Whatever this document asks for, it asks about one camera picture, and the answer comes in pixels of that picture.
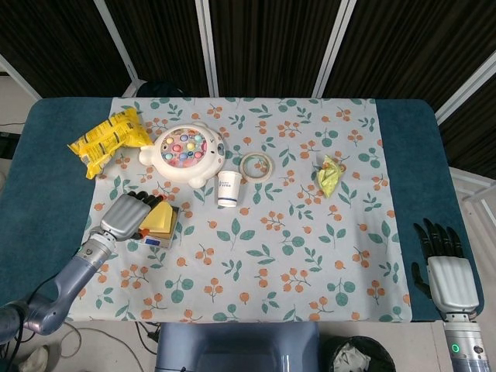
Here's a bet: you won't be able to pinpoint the black folding partition screen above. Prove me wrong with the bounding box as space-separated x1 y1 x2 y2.
0 0 496 168

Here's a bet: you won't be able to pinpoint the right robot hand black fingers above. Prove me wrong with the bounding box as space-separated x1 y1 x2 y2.
411 218 482 314

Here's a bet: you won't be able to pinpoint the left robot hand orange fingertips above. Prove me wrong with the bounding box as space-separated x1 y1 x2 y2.
100 190 168 242

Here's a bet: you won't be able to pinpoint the yellow snack bag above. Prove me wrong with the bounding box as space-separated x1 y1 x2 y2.
67 107 155 181

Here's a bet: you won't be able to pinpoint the black chair back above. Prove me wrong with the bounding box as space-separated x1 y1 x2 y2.
136 80 184 98

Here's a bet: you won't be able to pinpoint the white fishing game toy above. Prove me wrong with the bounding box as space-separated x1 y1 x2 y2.
139 121 228 190

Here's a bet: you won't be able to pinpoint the yellow block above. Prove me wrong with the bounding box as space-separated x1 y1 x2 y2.
139 201 181 236

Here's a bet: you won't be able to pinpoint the beige tape roll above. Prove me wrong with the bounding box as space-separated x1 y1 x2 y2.
239 152 275 184

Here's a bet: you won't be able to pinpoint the black floor cable with plug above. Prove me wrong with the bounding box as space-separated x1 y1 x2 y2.
134 321 160 343

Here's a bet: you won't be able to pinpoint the beige floor cable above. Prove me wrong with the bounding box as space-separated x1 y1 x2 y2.
57 326 93 358

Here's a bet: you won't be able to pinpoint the black trash bin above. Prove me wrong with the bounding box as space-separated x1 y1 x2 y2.
322 335 398 372

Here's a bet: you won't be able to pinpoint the white metal rack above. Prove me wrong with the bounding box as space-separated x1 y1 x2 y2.
450 166 496 220

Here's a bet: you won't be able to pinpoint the teal table cover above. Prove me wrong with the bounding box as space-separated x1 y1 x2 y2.
0 97 485 324

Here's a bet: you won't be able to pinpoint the white shoe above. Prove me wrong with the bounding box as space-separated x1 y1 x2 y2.
18 344 52 372

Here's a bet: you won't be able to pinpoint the small digital scale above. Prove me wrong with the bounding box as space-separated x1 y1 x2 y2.
129 206 183 250

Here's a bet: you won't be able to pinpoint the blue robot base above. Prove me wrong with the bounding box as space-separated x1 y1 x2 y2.
155 321 322 372

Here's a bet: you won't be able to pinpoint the floral print tablecloth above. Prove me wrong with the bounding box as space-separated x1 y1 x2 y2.
64 96 412 324

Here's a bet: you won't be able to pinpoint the crumpled yellow-green wrapper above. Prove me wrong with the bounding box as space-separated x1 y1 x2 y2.
314 154 347 199

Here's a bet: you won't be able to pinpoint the white paper cup blue print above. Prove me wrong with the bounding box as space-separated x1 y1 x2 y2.
216 170 243 208

